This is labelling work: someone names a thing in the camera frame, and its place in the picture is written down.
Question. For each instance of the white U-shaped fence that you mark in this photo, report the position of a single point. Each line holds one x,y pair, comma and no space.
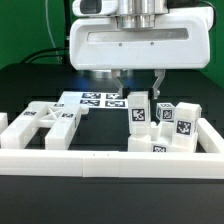
111,164

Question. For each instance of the white block at left edge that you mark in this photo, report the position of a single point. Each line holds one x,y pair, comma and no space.
3,122

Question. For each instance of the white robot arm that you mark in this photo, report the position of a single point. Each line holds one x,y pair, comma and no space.
141,34

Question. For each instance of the black vertical cable post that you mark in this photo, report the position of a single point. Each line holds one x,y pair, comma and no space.
67,16

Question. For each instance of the white chair back part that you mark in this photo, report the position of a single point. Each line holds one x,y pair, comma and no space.
62,120

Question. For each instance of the white marker sheet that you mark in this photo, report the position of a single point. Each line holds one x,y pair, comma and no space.
97,100

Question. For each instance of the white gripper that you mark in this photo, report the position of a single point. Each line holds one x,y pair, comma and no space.
139,34

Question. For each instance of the white chair seat part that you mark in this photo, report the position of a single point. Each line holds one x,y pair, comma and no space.
162,139

